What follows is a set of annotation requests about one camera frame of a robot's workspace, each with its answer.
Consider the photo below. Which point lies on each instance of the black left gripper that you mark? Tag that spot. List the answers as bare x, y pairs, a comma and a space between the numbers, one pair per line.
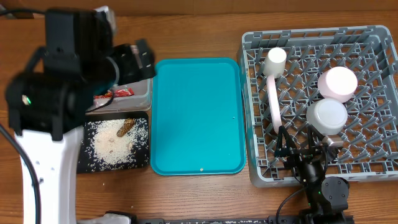
132, 71

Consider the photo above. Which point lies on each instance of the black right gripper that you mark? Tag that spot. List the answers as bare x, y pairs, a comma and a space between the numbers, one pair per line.
300, 152

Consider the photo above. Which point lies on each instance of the red snack wrapper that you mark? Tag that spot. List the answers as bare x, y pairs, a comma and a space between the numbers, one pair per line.
116, 93

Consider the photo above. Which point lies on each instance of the grey bowl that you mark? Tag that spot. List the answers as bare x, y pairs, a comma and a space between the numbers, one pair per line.
327, 116

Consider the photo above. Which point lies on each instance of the large pink plate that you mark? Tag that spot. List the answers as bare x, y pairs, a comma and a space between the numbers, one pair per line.
273, 103

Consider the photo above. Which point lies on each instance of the brown food piece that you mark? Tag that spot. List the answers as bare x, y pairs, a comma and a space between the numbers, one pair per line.
127, 125

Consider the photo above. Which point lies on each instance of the small pink bowl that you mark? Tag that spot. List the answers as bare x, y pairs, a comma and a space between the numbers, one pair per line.
338, 83

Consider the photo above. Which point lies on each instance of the cream cup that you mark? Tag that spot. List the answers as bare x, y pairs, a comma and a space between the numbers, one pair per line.
274, 63

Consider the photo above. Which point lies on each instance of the white rice pile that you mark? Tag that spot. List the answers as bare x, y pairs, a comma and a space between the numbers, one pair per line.
115, 143

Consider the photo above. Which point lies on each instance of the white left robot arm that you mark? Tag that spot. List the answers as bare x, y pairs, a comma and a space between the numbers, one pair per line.
48, 102

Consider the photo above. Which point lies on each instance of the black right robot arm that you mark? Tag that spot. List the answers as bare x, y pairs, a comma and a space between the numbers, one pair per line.
327, 196

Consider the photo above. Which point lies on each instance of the grey dishwasher rack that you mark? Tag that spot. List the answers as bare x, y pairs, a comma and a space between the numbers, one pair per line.
369, 136

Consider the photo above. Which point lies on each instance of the clear plastic bin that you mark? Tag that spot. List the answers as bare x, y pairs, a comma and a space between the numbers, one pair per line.
141, 100

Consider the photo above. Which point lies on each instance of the black plastic tray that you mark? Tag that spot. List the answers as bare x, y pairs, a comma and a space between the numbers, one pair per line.
140, 155

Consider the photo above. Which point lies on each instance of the teal serving tray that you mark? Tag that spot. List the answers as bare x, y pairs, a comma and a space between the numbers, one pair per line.
197, 123

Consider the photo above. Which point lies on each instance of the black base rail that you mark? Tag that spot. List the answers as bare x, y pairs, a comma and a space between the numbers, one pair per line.
217, 221

